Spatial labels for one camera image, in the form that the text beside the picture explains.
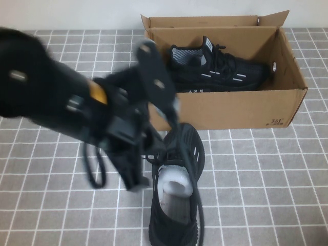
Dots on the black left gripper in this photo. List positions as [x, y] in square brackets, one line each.
[120, 128]

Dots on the black sneaker with foam stuffing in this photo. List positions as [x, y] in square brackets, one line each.
[171, 230]

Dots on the white foam shoe stuffing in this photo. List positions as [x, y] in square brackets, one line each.
[176, 176]

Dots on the brown cardboard shoe box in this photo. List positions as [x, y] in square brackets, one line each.
[230, 110]

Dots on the grey grid tablecloth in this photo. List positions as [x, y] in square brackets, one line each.
[256, 179]

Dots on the black sneaker with white stripes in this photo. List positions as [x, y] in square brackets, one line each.
[230, 69]

